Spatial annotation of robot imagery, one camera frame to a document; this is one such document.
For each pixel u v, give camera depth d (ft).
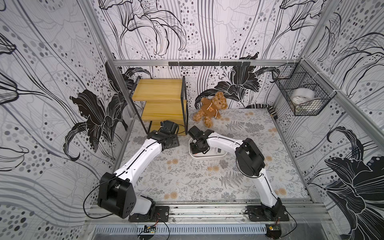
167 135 1.89
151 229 2.37
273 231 2.28
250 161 1.81
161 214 2.42
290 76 3.19
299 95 2.49
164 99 2.69
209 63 3.02
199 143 2.36
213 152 3.10
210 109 3.54
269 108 3.89
